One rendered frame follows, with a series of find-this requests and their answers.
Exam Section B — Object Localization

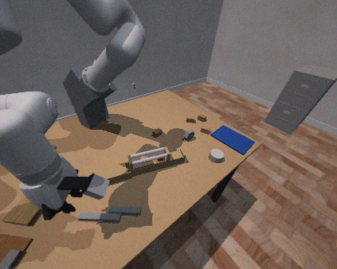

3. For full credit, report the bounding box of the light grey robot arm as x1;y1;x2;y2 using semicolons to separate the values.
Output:
0;0;146;200

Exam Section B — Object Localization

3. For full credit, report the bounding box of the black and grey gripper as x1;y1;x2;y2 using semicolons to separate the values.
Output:
19;155;83;220

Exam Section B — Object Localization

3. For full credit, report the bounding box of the grey cylinder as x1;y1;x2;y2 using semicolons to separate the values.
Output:
209;149;224;163

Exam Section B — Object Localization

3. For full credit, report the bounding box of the grey square stick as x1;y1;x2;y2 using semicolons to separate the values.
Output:
109;206;141;215
77;212;121;222

